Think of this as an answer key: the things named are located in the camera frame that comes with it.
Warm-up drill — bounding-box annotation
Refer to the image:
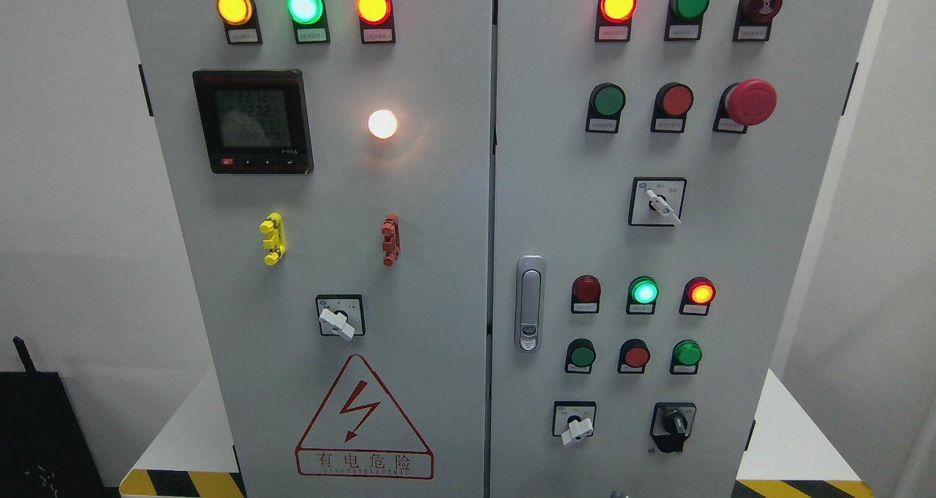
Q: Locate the green push button lower left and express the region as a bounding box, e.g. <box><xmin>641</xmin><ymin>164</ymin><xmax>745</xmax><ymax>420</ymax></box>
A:
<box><xmin>565</xmin><ymin>338</ymin><xmax>597</xmax><ymax>374</ymax></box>

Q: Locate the green push button upper row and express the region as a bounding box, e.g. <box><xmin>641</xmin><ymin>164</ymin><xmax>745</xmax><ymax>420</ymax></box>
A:
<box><xmin>585</xmin><ymin>83</ymin><xmax>626</xmax><ymax>134</ymax></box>

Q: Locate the red push button lower middle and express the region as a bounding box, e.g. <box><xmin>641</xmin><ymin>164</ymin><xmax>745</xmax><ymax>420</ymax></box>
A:
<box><xmin>617</xmin><ymin>339</ymin><xmax>651</xmax><ymax>374</ymax></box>

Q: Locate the red push button upper row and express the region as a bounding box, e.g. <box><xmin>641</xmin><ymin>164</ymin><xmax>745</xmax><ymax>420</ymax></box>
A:
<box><xmin>651</xmin><ymin>82</ymin><xmax>693</xmax><ymax>134</ymax></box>

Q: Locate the green push button lower right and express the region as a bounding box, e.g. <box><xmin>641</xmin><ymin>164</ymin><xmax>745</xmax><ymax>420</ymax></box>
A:
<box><xmin>669</xmin><ymin>339</ymin><xmax>703</xmax><ymax>375</ymax></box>

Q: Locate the red emergency stop mushroom button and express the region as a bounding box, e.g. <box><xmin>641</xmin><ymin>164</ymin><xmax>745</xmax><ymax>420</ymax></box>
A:
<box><xmin>712</xmin><ymin>78</ymin><xmax>777</xmax><ymax>134</ymax></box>

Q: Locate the grey electrical control cabinet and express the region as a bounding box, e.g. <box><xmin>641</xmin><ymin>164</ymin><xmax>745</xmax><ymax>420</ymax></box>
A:
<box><xmin>127</xmin><ymin>0</ymin><xmax>874</xmax><ymax>497</ymax></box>

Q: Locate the red terminal connector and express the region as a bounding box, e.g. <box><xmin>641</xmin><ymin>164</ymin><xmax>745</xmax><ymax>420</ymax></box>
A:
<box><xmin>380</xmin><ymin>214</ymin><xmax>401</xmax><ymax>268</ymax></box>

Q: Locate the red indicator lamp lower left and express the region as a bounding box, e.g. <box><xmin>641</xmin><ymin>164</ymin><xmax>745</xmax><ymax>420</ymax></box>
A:
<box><xmin>570</xmin><ymin>275</ymin><xmax>602</xmax><ymax>314</ymax></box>

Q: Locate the red indicator lamp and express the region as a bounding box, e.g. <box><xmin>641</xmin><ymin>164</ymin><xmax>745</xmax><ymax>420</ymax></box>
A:
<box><xmin>570</xmin><ymin>275</ymin><xmax>602</xmax><ymax>314</ymax></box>
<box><xmin>679</xmin><ymin>276</ymin><xmax>716</xmax><ymax>316</ymax></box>

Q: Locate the white glowing indicator lamp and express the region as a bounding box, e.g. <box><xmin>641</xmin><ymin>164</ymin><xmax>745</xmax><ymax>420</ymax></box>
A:
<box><xmin>367</xmin><ymin>108</ymin><xmax>399</xmax><ymax>140</ymax></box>

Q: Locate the white rotary selector left door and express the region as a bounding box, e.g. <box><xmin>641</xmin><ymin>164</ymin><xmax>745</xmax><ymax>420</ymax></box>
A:
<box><xmin>315</xmin><ymin>294</ymin><xmax>366</xmax><ymax>342</ymax></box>

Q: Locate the green indicator lamp lower middle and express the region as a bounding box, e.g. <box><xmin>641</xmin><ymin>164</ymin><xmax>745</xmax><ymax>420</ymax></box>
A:
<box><xmin>625</xmin><ymin>276</ymin><xmax>659</xmax><ymax>315</ymax></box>

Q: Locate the white rotary selector upper right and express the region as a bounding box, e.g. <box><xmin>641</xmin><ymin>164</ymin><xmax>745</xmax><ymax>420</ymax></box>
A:
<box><xmin>628</xmin><ymin>177</ymin><xmax>687</xmax><ymax>226</ymax></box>

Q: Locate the white rotary selector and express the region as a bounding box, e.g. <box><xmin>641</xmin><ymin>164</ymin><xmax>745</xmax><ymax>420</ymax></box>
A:
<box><xmin>553</xmin><ymin>399</ymin><xmax>597</xmax><ymax>447</ymax></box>
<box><xmin>628</xmin><ymin>177</ymin><xmax>687</xmax><ymax>226</ymax></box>

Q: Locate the yellow terminal connector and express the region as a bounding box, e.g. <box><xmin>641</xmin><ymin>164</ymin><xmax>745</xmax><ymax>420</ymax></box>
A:
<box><xmin>260</xmin><ymin>211</ymin><xmax>287</xmax><ymax>267</ymax></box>

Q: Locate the white rotary selector bottom left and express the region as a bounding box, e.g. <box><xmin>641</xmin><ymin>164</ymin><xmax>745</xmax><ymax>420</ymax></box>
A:
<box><xmin>553</xmin><ymin>399</ymin><xmax>597</xmax><ymax>447</ymax></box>

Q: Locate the red electric hazard warning sticker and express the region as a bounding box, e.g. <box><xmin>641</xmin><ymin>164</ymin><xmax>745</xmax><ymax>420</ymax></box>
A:
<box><xmin>295</xmin><ymin>354</ymin><xmax>434</xmax><ymax>479</ymax></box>

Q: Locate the red indicator lamp lower right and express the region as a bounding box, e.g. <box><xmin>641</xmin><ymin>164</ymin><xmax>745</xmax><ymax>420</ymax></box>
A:
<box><xmin>679</xmin><ymin>276</ymin><xmax>716</xmax><ymax>316</ymax></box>

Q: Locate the black digital power meter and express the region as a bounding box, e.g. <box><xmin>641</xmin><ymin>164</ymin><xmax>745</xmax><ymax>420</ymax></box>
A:
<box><xmin>192</xmin><ymin>70</ymin><xmax>314</xmax><ymax>174</ymax></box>

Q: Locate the orange-red indicator lamp left door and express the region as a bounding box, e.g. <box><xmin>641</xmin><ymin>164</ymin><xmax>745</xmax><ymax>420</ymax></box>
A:
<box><xmin>355</xmin><ymin>0</ymin><xmax>396</xmax><ymax>44</ymax></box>

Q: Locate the red-ringed lamp right door top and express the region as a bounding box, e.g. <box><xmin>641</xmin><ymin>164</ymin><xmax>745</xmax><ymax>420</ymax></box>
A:
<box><xmin>595</xmin><ymin>0</ymin><xmax>638</xmax><ymax>42</ymax></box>

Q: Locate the lit green indicator lamp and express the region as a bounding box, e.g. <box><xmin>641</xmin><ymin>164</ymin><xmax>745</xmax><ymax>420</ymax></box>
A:
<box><xmin>285</xmin><ymin>0</ymin><xmax>331</xmax><ymax>45</ymax></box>

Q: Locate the green indicator lamp top right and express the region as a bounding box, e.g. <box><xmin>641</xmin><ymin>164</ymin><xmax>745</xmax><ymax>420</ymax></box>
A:
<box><xmin>664</xmin><ymin>0</ymin><xmax>711</xmax><ymax>42</ymax></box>

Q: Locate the yellow indicator lamp top left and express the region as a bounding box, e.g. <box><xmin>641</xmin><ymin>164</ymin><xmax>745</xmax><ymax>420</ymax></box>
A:
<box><xmin>215</xmin><ymin>0</ymin><xmax>262</xmax><ymax>45</ymax></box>

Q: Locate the dark red buzzer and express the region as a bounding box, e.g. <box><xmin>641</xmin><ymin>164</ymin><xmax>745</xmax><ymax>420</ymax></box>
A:
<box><xmin>733</xmin><ymin>0</ymin><xmax>782</xmax><ymax>42</ymax></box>

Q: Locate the white platform with hazard stripes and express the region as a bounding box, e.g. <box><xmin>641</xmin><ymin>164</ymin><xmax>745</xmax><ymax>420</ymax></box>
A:
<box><xmin>119</xmin><ymin>369</ymin><xmax>873</xmax><ymax>497</ymax></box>

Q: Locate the black box with antenna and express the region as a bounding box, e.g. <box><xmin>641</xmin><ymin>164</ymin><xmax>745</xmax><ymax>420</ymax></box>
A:
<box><xmin>1</xmin><ymin>336</ymin><xmax>108</xmax><ymax>497</ymax></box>

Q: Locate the silver door lock handle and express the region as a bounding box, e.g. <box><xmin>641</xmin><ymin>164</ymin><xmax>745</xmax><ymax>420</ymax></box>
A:
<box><xmin>514</xmin><ymin>254</ymin><xmax>546</xmax><ymax>352</ymax></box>

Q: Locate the black rotary knob switch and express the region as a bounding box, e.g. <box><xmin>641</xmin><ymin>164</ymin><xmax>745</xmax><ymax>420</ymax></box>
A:
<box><xmin>651</xmin><ymin>402</ymin><xmax>698</xmax><ymax>453</ymax></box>

